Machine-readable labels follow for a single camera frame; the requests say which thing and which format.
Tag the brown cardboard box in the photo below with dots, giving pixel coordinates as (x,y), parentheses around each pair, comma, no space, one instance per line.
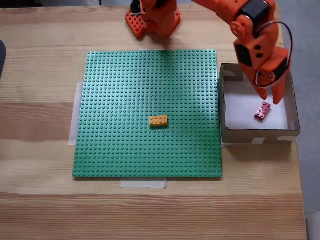
(262,137)

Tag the red lego block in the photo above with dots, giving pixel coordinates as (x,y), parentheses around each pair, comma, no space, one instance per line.
(262,112)

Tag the white paper sheet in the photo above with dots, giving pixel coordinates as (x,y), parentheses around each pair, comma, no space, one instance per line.
(240,110)

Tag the yellow lego block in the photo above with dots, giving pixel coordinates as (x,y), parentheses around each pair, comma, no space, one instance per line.
(158,121)

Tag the black table clamp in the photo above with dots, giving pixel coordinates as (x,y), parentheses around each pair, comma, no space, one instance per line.
(135,6)

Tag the green lego baseplate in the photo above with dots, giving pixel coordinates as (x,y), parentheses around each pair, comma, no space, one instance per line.
(112,100)

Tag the masking tape strip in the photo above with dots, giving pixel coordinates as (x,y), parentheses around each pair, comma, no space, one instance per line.
(73,120)
(142,184)

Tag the black rounded object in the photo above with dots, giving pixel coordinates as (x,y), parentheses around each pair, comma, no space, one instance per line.
(2,60)

